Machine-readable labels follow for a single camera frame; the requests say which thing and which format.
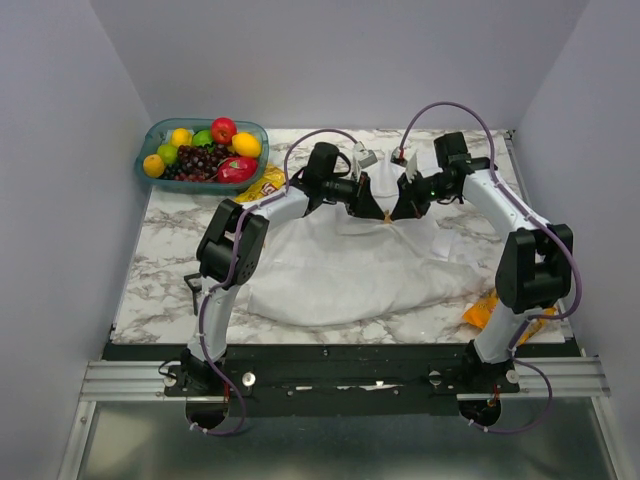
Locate orange snack bag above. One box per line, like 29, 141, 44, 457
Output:
462, 288, 548, 346

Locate green lime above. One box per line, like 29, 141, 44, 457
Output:
156, 144, 178, 165

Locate white shirt garment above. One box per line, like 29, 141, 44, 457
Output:
245, 149, 501, 327

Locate dark purple grapes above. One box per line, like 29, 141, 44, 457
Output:
161, 144, 233, 183

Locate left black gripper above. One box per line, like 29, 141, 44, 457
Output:
321, 171, 385, 220

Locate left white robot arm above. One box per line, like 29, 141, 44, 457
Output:
181, 142, 384, 397

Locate red apple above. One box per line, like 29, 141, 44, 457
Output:
210, 117, 237, 145

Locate teal fruit basket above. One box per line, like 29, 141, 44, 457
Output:
135, 118, 269, 196

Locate small black wire cube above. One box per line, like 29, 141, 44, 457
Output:
183, 273, 202, 316

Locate aluminium extrusion rail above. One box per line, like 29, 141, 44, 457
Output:
80, 357, 611, 403

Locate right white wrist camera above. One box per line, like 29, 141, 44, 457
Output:
391, 146, 419, 183

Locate yellow Lays chip bag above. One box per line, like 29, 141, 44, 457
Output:
234, 163, 286, 203

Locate green apple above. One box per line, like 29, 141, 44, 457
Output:
192, 130, 214, 148

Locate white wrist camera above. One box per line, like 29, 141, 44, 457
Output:
391, 146, 419, 183
351, 142, 378, 181

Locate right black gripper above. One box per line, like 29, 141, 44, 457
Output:
390, 169, 456, 220

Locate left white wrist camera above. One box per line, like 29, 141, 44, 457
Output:
351, 142, 378, 181

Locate orange fruit front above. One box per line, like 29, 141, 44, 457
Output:
142, 154, 166, 179

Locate yellow lemon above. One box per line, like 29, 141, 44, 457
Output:
231, 132, 262, 158

